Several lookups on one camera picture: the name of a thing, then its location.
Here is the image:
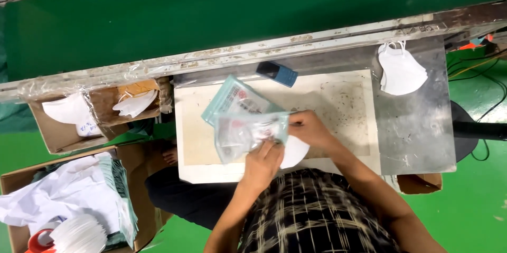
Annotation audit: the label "person's right hand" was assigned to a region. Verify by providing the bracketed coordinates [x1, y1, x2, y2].
[288, 110, 338, 151]

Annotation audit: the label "person's left hand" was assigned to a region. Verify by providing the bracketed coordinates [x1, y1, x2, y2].
[243, 140, 286, 191]

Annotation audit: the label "white face mask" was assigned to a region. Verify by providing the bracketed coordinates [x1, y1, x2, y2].
[280, 135, 310, 170]

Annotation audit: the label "clear plastic mask packet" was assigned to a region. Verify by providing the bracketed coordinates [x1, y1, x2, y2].
[213, 111, 292, 165]

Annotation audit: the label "white work board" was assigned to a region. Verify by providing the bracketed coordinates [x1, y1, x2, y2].
[173, 69, 382, 185]

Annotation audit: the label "blue and black phone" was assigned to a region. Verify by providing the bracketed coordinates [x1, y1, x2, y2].
[255, 61, 299, 88]

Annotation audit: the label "teal printed mask packet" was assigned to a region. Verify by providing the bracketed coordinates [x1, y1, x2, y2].
[201, 75, 285, 127]

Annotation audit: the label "person's plaid shirt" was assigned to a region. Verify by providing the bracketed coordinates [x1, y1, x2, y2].
[237, 168, 405, 253]

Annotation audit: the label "person's black trousers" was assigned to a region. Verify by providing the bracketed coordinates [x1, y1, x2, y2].
[144, 166, 254, 231]

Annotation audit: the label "person's bare foot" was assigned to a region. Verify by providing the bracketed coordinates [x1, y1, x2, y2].
[162, 146, 179, 166]

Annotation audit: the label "stack of white face masks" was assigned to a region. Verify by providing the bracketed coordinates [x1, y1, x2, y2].
[377, 41, 429, 97]

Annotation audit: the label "metal table plate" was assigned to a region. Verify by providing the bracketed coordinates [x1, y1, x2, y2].
[173, 36, 457, 176]

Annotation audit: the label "small cardboard box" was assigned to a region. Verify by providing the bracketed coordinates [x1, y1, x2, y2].
[396, 172, 443, 195]

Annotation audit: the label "large cardboard supply box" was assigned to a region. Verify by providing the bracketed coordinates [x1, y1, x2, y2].
[0, 139, 177, 253]

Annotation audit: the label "green conveyor belt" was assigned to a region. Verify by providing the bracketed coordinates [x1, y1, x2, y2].
[0, 0, 507, 104]

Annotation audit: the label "stack of teal packets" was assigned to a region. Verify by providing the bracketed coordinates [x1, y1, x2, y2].
[97, 154, 139, 249]

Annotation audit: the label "cardboard box with masks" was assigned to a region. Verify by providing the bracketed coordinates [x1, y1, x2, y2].
[25, 77, 173, 155]

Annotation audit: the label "fanned pile of white masks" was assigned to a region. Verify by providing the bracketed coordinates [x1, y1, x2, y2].
[49, 214, 108, 253]

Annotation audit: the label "crumpled white paper sheet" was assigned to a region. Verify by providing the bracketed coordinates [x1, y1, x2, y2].
[0, 152, 121, 236]

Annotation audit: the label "red tape dispenser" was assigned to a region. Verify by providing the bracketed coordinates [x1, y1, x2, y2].
[25, 228, 59, 253]

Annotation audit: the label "black cables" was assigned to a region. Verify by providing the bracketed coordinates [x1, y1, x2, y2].
[447, 47, 507, 162]

